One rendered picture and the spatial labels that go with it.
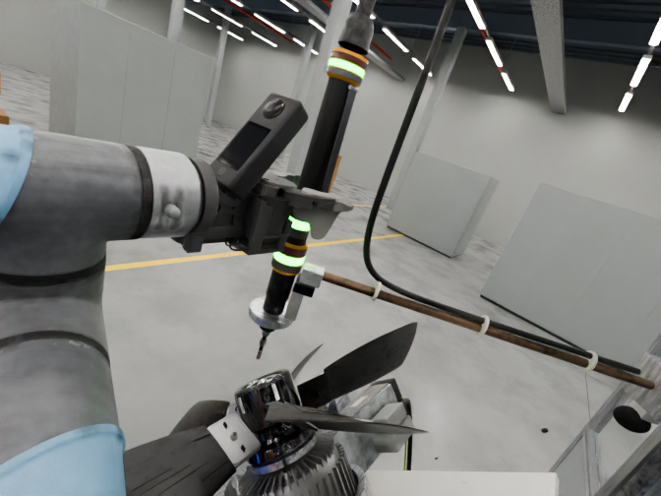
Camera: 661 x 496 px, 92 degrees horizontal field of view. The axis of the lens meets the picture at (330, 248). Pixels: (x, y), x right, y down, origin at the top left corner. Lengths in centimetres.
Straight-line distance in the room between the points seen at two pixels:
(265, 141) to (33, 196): 18
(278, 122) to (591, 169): 1231
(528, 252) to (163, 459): 558
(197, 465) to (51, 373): 45
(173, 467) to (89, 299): 40
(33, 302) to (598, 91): 1295
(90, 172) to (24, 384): 13
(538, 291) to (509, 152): 758
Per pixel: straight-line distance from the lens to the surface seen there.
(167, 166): 29
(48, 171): 25
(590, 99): 1291
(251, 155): 32
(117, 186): 26
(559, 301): 593
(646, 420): 73
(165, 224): 29
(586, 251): 581
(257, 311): 49
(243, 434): 70
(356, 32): 42
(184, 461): 65
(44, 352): 24
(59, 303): 28
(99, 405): 22
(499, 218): 1260
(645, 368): 72
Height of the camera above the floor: 173
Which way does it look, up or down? 19 degrees down
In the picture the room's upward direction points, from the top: 19 degrees clockwise
